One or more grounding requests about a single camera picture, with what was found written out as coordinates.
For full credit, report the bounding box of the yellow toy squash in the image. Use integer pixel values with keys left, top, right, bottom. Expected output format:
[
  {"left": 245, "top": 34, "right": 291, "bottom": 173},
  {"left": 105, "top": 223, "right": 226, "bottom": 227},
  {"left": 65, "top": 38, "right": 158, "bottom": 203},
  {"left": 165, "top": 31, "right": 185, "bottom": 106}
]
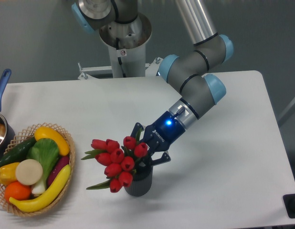
[{"left": 34, "top": 126, "right": 70, "bottom": 156}]

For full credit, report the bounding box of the purple toy sweet potato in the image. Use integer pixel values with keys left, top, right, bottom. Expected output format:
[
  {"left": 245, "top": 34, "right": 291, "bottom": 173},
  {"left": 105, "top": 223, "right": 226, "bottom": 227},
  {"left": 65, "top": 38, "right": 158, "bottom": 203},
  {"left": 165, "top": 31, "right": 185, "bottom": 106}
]
[{"left": 47, "top": 156, "right": 70, "bottom": 187}]

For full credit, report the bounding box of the woven wicker basket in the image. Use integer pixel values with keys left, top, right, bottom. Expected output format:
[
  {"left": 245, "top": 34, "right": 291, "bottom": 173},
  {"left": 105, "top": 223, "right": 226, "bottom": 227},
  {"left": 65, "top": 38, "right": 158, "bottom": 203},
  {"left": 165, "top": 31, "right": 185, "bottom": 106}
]
[{"left": 0, "top": 123, "right": 75, "bottom": 217}]

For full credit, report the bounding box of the white metal base frame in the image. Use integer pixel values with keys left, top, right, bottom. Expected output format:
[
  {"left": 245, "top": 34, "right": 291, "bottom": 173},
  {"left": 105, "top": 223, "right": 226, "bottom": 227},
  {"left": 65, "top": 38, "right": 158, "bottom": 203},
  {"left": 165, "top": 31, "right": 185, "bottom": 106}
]
[{"left": 77, "top": 57, "right": 163, "bottom": 80}]

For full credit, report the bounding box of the beige round toy disc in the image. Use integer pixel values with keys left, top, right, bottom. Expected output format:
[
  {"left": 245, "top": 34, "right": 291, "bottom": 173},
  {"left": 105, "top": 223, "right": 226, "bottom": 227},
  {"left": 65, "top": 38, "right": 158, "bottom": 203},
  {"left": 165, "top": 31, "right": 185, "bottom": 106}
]
[{"left": 15, "top": 159, "right": 43, "bottom": 186}]

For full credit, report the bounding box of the white furniture leg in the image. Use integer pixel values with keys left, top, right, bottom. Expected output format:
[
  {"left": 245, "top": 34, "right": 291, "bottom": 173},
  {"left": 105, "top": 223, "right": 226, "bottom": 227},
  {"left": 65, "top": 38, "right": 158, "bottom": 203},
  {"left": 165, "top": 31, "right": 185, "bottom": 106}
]
[{"left": 277, "top": 97, "right": 295, "bottom": 127}]

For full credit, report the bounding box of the yellow toy bell pepper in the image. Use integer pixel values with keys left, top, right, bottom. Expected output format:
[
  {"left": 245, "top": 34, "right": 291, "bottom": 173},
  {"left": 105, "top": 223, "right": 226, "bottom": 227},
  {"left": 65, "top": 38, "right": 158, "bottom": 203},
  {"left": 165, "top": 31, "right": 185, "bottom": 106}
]
[{"left": 0, "top": 162, "right": 20, "bottom": 186}]

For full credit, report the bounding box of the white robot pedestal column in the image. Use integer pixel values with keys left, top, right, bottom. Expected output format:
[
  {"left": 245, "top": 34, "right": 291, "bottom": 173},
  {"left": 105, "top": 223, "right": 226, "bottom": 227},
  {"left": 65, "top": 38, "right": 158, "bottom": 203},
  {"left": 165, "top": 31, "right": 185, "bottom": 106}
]
[{"left": 99, "top": 13, "right": 152, "bottom": 78}]

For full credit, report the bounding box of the green toy cucumber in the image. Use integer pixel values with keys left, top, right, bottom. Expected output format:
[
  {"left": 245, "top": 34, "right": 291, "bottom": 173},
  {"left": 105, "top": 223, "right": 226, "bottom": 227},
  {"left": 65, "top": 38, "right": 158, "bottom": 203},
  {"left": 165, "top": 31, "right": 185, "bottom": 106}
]
[{"left": 0, "top": 137, "right": 36, "bottom": 167}]

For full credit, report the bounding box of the yellow toy banana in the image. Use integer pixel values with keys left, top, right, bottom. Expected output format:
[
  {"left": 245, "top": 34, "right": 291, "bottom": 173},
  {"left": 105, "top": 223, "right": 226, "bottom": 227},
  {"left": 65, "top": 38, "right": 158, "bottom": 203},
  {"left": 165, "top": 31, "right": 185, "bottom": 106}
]
[{"left": 9, "top": 165, "right": 71, "bottom": 213}]

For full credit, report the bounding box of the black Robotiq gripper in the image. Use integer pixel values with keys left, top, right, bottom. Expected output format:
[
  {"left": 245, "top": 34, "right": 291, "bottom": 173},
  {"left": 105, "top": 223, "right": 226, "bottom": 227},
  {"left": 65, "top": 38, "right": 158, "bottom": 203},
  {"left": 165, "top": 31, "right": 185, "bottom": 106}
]
[{"left": 130, "top": 111, "right": 185, "bottom": 167}]

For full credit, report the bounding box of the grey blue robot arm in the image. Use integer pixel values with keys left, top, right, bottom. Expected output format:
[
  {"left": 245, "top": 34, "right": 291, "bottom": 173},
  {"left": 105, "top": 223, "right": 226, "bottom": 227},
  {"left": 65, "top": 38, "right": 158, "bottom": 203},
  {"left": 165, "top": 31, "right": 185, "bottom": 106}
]
[{"left": 72, "top": 0, "right": 233, "bottom": 168}]

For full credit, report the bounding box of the green toy bok choy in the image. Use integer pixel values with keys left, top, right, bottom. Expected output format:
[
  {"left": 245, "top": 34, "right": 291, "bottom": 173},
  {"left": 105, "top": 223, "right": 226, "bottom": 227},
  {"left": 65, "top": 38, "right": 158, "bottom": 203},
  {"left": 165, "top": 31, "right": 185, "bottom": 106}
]
[{"left": 26, "top": 138, "right": 59, "bottom": 197}]

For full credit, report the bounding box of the orange toy fruit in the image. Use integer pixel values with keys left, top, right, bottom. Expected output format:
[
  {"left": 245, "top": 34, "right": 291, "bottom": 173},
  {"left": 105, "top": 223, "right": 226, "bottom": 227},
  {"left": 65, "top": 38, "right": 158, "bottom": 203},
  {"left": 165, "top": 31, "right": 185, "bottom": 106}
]
[{"left": 4, "top": 181, "right": 31, "bottom": 203}]

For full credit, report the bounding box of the black pedestal cable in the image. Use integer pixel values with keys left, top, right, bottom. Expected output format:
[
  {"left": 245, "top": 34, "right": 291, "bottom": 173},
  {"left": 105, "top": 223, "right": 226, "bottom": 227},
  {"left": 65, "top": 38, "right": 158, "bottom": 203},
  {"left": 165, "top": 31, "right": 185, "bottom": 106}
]
[{"left": 115, "top": 37, "right": 126, "bottom": 78}]

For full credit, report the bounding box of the black device at edge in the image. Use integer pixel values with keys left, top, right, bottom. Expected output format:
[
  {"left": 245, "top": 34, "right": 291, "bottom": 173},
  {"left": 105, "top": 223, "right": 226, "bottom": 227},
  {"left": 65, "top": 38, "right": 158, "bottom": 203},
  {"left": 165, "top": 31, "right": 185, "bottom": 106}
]
[{"left": 283, "top": 194, "right": 295, "bottom": 219}]

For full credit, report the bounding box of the red tulip bouquet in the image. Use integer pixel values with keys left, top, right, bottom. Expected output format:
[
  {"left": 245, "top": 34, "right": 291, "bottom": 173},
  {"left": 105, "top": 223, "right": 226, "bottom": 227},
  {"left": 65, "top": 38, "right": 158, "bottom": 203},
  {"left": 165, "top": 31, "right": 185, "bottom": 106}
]
[{"left": 81, "top": 136, "right": 148, "bottom": 193}]

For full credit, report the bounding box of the blue handled saucepan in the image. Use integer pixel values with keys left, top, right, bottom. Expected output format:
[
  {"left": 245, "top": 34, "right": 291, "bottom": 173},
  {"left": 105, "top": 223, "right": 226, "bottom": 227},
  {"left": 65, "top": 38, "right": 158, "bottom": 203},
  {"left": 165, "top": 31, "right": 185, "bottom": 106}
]
[{"left": 0, "top": 69, "right": 15, "bottom": 160}]

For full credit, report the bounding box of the dark grey ribbed vase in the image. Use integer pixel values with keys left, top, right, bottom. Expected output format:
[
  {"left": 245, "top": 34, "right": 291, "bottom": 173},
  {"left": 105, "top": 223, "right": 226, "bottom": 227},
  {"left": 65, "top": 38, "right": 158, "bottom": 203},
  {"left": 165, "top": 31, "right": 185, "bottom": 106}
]
[{"left": 124, "top": 166, "right": 153, "bottom": 197}]

